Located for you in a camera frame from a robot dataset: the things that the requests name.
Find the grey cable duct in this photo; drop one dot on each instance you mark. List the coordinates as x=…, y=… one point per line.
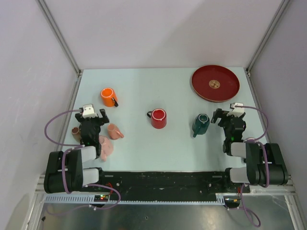
x=100, y=199

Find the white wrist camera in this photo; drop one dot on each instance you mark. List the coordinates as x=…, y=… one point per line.
x=88, y=111
x=236, y=109

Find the small brown cup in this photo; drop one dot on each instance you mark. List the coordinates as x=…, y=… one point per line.
x=76, y=133

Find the small salmon mug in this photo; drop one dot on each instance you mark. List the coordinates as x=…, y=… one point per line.
x=114, y=132

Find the round red tray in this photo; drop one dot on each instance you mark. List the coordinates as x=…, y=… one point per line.
x=215, y=83

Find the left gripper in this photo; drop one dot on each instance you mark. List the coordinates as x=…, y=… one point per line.
x=104, y=120

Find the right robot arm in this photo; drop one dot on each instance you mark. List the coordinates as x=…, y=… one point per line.
x=264, y=164

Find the orange mug black handle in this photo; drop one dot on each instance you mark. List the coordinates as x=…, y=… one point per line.
x=109, y=97

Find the dark green mug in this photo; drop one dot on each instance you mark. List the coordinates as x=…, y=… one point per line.
x=200, y=125

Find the lilac mug black handle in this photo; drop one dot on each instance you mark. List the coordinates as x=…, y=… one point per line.
x=250, y=140

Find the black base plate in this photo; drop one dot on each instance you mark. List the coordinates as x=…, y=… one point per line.
x=212, y=181

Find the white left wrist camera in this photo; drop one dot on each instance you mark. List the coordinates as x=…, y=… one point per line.
x=88, y=111

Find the large pink mug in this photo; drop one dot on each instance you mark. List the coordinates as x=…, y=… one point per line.
x=106, y=147

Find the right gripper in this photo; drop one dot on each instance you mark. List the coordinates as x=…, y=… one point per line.
x=218, y=113

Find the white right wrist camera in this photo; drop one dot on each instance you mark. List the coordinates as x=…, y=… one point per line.
x=236, y=109

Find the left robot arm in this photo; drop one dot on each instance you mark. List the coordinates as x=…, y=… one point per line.
x=65, y=171

